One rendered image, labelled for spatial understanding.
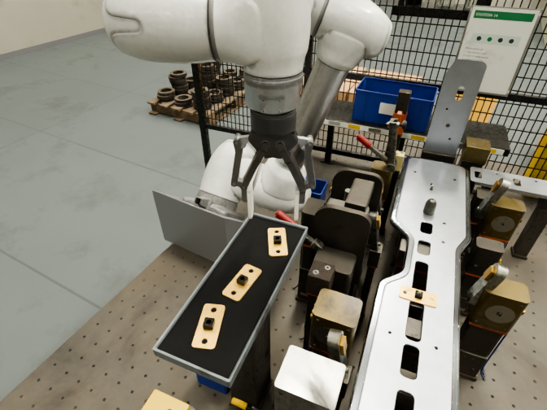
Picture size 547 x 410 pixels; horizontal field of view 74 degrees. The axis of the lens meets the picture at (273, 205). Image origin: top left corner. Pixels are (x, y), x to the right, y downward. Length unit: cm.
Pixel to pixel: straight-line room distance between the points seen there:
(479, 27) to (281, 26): 123
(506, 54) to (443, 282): 99
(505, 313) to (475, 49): 104
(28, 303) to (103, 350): 132
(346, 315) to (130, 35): 61
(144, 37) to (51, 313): 200
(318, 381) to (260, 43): 52
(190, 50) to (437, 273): 77
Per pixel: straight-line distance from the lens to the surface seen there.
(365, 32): 107
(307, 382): 65
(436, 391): 83
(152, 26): 55
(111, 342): 126
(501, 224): 127
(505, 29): 168
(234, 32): 52
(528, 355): 136
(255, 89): 55
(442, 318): 92
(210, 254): 136
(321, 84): 112
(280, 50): 52
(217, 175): 130
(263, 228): 80
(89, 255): 263
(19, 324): 244
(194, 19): 54
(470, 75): 142
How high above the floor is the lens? 170
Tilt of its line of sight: 38 degrees down
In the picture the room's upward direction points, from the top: straight up
